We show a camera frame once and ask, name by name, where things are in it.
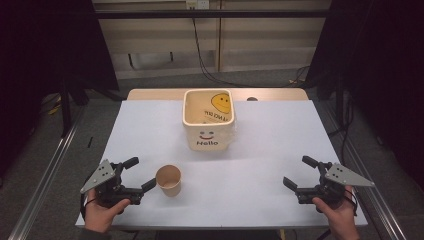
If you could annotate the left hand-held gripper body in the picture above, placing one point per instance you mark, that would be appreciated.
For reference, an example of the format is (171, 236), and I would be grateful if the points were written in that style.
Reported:
(108, 186)

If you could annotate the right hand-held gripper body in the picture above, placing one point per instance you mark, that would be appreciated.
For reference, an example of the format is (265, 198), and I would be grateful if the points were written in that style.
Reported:
(333, 188)

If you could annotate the brown paper cup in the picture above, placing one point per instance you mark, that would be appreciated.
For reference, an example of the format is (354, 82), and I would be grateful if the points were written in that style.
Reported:
(169, 181)

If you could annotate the person's right hand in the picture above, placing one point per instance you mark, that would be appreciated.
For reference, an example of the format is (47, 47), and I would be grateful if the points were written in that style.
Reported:
(340, 216)

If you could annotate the person's left hand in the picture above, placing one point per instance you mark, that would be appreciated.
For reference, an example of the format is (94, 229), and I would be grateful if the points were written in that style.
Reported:
(98, 216)

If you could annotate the white table cover sheet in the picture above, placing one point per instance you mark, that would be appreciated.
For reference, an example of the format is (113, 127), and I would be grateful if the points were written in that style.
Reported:
(266, 160)

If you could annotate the small black floor object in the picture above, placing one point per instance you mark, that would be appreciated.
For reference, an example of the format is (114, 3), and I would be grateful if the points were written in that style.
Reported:
(89, 142)

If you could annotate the cream square smiley-face bin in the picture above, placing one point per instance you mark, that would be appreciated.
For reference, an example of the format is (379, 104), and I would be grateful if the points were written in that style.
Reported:
(208, 133)

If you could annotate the black metal stand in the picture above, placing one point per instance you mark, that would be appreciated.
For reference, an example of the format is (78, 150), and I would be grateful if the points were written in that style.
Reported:
(65, 113)

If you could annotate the dark curtain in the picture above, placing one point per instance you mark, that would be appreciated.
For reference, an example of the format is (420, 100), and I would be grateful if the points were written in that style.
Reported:
(40, 50)
(383, 66)

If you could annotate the wooden vertical batten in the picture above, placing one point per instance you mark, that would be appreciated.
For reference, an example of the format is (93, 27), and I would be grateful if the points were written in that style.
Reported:
(218, 40)

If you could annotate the black horizontal bar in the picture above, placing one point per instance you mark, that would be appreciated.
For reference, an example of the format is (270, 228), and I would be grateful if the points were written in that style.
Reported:
(166, 14)

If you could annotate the aluminium floor rail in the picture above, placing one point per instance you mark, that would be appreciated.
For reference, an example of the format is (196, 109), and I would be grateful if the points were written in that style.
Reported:
(386, 220)
(46, 173)

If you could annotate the white wall socket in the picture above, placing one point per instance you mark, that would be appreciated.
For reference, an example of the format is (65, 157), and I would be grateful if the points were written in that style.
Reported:
(197, 4)

